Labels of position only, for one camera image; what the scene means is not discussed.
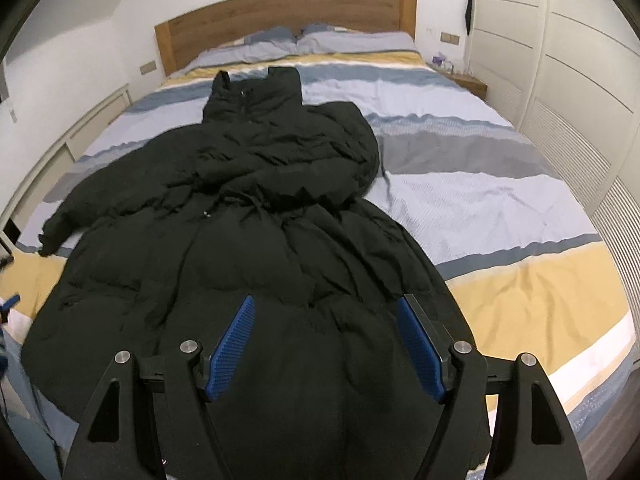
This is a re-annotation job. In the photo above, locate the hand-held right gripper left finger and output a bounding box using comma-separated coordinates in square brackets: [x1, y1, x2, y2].
[62, 295, 258, 480]

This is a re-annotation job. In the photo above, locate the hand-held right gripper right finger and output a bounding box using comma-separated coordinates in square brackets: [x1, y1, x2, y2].
[396, 293, 589, 480]

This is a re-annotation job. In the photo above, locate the black puffer coat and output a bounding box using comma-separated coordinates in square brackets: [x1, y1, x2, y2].
[20, 66, 493, 480]

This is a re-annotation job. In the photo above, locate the striped duvet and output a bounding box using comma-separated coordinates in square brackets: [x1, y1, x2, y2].
[0, 32, 637, 466]

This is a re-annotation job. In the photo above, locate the white slatted radiator cabinet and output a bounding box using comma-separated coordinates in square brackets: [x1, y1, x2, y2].
[0, 84, 132, 243]

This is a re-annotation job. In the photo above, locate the wooden nightstand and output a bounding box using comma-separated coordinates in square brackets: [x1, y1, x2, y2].
[444, 71, 489, 100]

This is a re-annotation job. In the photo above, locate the grey blue pillow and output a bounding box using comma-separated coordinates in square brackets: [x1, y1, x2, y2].
[186, 27, 301, 75]
[297, 23, 419, 56]

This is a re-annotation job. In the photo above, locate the white wardrobe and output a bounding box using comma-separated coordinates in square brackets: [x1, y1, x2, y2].
[466, 0, 640, 286]

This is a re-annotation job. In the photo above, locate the wooden headboard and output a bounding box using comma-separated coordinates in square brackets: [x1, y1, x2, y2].
[154, 0, 418, 77]

